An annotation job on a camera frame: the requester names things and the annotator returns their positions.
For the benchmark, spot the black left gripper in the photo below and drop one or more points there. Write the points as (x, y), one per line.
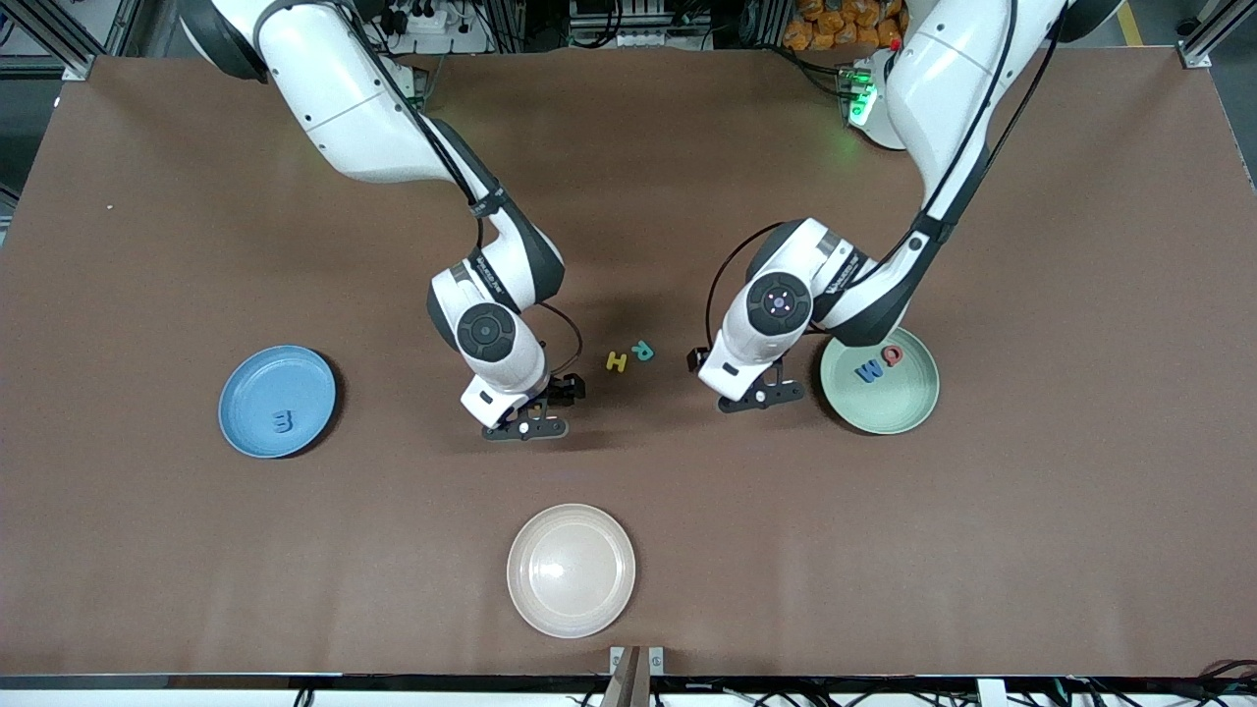
(699, 358)

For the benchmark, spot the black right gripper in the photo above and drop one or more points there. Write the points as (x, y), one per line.
(562, 392)

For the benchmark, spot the yellow uppercase letter H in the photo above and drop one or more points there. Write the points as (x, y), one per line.
(616, 361)

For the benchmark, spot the teal uppercase letter R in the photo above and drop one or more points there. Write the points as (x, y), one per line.
(643, 351)

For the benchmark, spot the blue uppercase letter M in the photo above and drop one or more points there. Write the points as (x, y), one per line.
(869, 371)

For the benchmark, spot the red uppercase letter Q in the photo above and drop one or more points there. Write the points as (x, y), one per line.
(892, 355)

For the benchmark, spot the blue lowercase letter m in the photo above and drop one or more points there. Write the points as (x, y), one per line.
(283, 422)

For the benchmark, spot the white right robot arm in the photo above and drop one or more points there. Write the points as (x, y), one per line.
(344, 108)

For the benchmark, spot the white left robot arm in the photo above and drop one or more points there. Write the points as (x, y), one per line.
(943, 88)

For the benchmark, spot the beige plate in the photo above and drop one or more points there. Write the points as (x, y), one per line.
(572, 571)

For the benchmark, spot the green plate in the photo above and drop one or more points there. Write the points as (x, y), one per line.
(884, 407)

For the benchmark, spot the blue plate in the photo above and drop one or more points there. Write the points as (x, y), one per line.
(265, 393)

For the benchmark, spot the grey equipment rack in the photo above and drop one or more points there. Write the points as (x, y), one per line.
(638, 20)

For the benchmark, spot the orange snack bags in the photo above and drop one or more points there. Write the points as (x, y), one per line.
(835, 25)

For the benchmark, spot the white power strip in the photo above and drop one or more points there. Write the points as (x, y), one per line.
(432, 20)

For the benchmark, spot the metal table edge bracket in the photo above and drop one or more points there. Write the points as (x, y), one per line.
(656, 660)

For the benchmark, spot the aluminium frame profile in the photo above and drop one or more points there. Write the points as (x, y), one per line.
(1198, 51)
(69, 61)

